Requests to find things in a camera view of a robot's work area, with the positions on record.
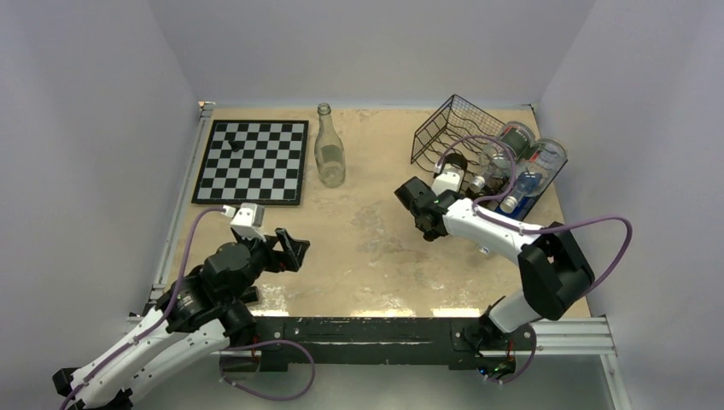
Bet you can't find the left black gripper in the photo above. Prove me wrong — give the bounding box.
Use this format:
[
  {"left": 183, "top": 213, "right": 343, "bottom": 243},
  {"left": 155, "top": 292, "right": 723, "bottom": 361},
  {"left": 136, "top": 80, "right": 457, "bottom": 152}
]
[{"left": 225, "top": 226, "right": 308, "bottom": 303}]

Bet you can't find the dark green wine bottle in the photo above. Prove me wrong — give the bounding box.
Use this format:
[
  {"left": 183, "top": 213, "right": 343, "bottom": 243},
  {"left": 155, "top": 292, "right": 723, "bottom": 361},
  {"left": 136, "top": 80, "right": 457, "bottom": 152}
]
[{"left": 443, "top": 151, "right": 468, "bottom": 177}]

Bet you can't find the round clear bottle silver cap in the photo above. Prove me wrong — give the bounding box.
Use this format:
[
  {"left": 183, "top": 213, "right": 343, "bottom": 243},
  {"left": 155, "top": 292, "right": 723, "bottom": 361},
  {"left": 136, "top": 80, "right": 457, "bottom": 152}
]
[{"left": 468, "top": 121, "right": 534, "bottom": 196}]

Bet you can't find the tall clear glass bottle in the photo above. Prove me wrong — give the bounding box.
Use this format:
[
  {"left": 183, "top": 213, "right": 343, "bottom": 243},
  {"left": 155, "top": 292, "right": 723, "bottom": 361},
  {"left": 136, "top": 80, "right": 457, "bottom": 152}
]
[{"left": 314, "top": 102, "right": 346, "bottom": 188}]

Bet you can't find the blue square glass bottle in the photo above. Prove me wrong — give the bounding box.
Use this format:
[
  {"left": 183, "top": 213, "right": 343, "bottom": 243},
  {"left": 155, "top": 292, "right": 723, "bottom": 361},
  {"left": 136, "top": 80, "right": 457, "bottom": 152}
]
[{"left": 497, "top": 171, "right": 551, "bottom": 220}]

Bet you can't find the small clear bottle silver cap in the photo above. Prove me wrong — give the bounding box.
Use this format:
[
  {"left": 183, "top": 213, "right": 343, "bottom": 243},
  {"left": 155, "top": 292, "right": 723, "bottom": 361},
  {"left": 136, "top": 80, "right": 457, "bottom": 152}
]
[{"left": 516, "top": 138, "right": 568, "bottom": 184}]

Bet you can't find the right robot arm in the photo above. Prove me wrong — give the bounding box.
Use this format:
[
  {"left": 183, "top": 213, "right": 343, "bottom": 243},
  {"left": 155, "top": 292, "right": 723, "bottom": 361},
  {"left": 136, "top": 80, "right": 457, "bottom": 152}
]
[{"left": 394, "top": 177, "right": 594, "bottom": 348}]

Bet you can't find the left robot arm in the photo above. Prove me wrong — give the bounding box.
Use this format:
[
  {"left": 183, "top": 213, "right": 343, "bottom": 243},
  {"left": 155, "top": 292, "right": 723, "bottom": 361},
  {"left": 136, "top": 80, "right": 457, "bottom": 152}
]
[{"left": 53, "top": 228, "right": 311, "bottom": 409}]

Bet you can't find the black microphone silver head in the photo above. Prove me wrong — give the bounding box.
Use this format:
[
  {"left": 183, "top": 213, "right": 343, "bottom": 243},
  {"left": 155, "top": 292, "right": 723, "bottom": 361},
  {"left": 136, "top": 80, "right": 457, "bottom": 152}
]
[{"left": 240, "top": 286, "right": 260, "bottom": 303}]

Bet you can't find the black white chessboard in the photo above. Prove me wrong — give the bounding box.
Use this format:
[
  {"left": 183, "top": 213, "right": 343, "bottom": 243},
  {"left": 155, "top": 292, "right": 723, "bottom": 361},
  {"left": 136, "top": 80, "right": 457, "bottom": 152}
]
[{"left": 191, "top": 120, "right": 309, "bottom": 206}]

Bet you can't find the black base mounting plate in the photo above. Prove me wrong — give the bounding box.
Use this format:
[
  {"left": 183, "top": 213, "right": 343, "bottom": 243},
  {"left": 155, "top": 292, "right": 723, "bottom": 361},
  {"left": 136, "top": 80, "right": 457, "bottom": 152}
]
[{"left": 220, "top": 317, "right": 534, "bottom": 375}]

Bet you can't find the black chess pawn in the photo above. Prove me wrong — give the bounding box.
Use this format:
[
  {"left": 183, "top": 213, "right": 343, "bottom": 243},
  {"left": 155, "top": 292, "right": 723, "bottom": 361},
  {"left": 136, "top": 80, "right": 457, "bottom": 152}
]
[{"left": 225, "top": 137, "right": 243, "bottom": 152}]

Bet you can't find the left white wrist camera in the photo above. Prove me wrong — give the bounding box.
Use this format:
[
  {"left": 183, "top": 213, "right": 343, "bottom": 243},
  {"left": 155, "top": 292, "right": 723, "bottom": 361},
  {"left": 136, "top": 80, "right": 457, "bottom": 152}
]
[{"left": 230, "top": 202, "right": 266, "bottom": 243}]

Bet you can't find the black wire wine rack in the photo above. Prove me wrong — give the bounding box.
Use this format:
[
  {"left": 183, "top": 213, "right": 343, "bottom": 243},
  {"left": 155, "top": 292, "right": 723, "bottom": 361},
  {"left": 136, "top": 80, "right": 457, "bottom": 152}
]
[{"left": 410, "top": 94, "right": 569, "bottom": 223}]

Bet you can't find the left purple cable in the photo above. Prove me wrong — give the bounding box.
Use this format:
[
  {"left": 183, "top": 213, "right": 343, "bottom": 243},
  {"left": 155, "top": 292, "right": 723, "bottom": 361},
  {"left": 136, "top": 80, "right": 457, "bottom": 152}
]
[{"left": 56, "top": 206, "right": 236, "bottom": 410}]

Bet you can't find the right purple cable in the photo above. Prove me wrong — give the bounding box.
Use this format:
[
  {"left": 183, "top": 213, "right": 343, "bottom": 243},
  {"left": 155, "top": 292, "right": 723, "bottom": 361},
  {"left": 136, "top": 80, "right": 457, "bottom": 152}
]
[{"left": 435, "top": 134, "right": 634, "bottom": 301}]

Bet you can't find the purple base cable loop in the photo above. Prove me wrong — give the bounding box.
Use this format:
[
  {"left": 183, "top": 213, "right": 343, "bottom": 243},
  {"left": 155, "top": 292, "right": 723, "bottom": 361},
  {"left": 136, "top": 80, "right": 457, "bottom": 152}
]
[{"left": 219, "top": 339, "right": 317, "bottom": 403}]

